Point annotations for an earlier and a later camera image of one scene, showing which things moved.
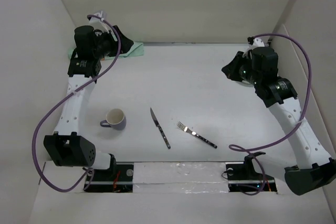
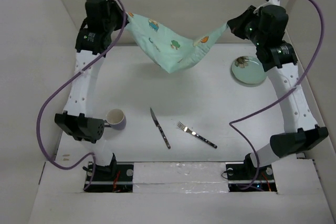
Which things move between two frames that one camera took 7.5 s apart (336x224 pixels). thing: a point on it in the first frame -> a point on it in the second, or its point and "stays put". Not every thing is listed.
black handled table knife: (157, 125) stays put
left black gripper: (125, 43) -> (113, 4)
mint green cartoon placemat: (136, 50) -> (172, 50)
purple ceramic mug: (115, 118) stays put
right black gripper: (230, 69) -> (237, 24)
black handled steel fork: (179, 126) stays put
